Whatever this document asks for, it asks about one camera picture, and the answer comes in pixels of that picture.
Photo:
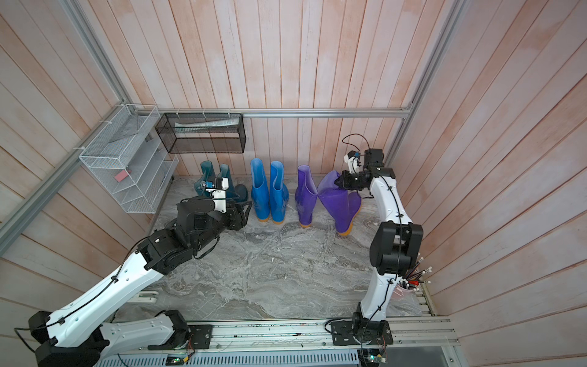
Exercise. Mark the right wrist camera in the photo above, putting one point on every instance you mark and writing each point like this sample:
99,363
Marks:
353,161

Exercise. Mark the black wire mesh basket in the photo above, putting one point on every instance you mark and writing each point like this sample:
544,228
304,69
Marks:
202,133

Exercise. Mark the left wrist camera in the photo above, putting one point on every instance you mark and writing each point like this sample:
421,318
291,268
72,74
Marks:
217,188

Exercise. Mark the pencils bundle in cup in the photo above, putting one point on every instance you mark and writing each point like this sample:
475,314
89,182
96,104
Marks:
414,278

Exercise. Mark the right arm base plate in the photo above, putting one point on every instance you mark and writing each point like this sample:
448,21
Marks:
344,334

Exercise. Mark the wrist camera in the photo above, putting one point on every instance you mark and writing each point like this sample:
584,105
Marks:
353,161
217,188

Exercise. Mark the teal rain boot with paper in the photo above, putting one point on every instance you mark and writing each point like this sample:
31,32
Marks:
208,175

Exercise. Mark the purple rain boot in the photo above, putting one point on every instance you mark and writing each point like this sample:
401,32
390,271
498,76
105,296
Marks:
341,204
305,196

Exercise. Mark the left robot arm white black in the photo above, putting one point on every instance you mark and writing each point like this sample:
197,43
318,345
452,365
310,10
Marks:
78,334

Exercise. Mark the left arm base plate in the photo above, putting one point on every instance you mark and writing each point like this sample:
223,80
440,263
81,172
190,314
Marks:
199,337

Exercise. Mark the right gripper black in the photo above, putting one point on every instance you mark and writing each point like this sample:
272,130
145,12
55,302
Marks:
345,183

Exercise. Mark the pink cup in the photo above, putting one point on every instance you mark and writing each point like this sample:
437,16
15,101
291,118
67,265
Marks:
401,292

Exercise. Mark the white wire mesh shelf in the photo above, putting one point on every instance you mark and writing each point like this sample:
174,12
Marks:
126,141

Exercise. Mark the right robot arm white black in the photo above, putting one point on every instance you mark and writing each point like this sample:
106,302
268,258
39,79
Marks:
394,250

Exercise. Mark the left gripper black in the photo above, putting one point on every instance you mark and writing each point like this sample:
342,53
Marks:
237,215

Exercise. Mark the horizontal aluminium bar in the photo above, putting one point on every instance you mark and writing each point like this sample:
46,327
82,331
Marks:
297,113

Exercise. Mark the blue rain boot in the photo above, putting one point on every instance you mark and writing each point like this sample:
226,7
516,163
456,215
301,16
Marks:
279,194
260,191

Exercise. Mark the pink eraser block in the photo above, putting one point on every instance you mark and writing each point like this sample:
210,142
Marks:
122,175

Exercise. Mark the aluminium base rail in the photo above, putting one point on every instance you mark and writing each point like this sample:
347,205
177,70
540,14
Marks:
417,341

